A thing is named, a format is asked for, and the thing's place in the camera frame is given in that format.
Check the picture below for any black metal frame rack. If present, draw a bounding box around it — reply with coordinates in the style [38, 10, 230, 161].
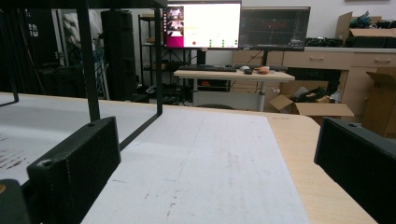
[0, 0, 169, 151]

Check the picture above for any dark computer monitor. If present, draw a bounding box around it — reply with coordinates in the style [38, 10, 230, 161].
[238, 6, 312, 52]

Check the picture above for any bright computer monitor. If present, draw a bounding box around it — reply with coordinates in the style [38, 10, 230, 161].
[162, 0, 243, 50]

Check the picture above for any cardboard box with black contents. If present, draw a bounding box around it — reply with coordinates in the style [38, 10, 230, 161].
[334, 11, 396, 49]

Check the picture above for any beige drawer cabinet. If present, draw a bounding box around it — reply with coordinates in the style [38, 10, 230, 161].
[232, 46, 396, 123]

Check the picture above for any tall cardboard box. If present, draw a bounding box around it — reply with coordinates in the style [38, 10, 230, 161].
[361, 66, 396, 139]

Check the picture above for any open cardboard box with flaps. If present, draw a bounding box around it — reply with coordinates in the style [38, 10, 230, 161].
[269, 79, 355, 125]

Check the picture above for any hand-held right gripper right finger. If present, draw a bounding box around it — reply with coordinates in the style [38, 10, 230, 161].
[313, 117, 396, 224]

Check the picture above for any black wire shelf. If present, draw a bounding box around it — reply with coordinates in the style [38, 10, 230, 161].
[138, 13, 200, 105]

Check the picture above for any tall black case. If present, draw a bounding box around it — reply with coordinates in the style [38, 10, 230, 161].
[100, 8, 138, 102]

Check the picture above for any black keyboard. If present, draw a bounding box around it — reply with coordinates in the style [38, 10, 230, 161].
[177, 63, 238, 73]

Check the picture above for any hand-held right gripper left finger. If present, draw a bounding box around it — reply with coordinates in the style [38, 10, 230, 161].
[27, 116, 121, 224]

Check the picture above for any pile of black devices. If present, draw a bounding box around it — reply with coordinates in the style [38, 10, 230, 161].
[304, 36, 344, 48]

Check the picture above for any light wooden standing desk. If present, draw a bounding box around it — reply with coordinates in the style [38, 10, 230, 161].
[173, 68, 296, 112]

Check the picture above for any white table mat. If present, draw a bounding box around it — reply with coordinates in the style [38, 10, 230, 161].
[0, 92, 312, 224]

